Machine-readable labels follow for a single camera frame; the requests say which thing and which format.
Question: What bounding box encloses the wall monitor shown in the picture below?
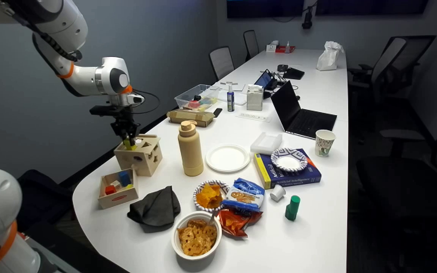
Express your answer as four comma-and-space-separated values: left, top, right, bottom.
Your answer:
314, 0, 431, 17
226, 0, 306, 22

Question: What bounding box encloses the clear plastic lid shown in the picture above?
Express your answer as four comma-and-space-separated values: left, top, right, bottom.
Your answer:
249, 131, 285, 157

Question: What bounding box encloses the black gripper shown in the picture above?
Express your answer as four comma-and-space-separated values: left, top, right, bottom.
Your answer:
108, 105, 141, 149

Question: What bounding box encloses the tablet with blue screen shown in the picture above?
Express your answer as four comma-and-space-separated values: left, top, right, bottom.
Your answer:
253, 69, 279, 93

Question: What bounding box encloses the red snack bag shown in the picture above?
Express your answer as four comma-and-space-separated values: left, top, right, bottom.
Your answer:
217, 207, 264, 240

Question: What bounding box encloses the wooden block tray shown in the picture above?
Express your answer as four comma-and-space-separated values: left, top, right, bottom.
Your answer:
97, 168, 139, 212

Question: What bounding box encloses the white tape roll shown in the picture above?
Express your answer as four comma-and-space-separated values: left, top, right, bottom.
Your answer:
268, 184, 287, 204

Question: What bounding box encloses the white carton box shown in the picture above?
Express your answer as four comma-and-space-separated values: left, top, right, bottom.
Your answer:
244, 84, 265, 113

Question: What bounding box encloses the red flat box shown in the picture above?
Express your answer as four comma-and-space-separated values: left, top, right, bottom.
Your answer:
276, 43, 297, 55

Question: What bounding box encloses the white bowl with cereal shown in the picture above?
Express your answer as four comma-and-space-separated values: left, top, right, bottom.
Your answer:
170, 210, 224, 263

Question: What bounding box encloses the black conference camera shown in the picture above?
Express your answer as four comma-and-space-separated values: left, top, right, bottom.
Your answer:
300, 0, 317, 33

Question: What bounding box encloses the green small bottle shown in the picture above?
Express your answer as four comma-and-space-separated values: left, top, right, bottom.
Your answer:
284, 195, 303, 224

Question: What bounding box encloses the open black laptop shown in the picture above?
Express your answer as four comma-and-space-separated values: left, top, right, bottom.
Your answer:
268, 80, 338, 140

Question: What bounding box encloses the black office chair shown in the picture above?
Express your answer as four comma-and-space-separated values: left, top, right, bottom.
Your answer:
208, 46, 237, 81
347, 34, 437, 105
14, 169, 129, 273
241, 28, 262, 63
355, 110, 437, 227

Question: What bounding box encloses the small spray bottle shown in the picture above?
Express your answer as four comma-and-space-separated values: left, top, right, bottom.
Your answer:
224, 86, 237, 114

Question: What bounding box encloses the white plastic bag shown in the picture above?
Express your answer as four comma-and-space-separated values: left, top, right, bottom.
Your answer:
316, 40, 347, 74

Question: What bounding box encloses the white tissue box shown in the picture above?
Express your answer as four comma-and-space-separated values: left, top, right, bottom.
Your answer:
264, 40, 281, 57

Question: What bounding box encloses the wooden shape sorter box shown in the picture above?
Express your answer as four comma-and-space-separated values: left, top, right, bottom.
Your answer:
112, 133, 164, 178

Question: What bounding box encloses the clear plastic container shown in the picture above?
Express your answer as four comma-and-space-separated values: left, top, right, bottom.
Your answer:
173, 83, 220, 113

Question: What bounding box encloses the blue wooden block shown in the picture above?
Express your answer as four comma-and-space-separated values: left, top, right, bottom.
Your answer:
115, 171, 132, 189

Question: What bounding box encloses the blue snack bag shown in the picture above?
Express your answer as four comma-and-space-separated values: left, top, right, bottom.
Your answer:
221, 177, 267, 215

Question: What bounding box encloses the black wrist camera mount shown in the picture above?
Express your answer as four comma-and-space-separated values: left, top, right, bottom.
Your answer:
88, 102, 124, 119

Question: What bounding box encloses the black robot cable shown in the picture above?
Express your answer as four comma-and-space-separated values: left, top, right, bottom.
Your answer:
126, 89, 162, 118

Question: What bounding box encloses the paper cup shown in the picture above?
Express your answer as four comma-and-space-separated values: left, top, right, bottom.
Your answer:
312, 128, 337, 158

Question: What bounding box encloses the black folded cloth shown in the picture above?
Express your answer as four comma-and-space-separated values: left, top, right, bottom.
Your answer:
126, 186, 182, 236

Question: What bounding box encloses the patterned paper bowl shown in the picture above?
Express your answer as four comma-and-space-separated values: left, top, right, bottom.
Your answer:
268, 148, 309, 175

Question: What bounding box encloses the patterned bowl with orange snacks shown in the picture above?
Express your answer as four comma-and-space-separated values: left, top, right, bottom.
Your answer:
193, 180, 231, 215

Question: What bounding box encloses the black small device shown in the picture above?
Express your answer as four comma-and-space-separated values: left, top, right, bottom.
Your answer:
282, 66, 306, 83

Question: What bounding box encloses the beige water bottle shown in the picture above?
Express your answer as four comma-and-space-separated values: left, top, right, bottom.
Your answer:
176, 119, 206, 178

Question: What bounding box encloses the white round plate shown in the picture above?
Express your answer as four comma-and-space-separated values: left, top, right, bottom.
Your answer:
205, 145, 252, 177

